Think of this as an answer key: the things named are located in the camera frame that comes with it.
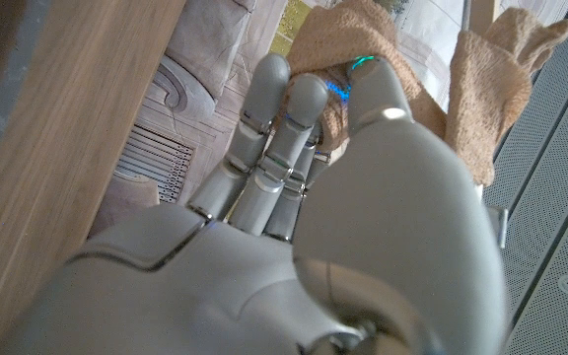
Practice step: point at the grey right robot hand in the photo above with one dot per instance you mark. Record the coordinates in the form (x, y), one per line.
(313, 256)

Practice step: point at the beige arm wrap bandage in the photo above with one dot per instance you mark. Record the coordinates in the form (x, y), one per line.
(486, 98)

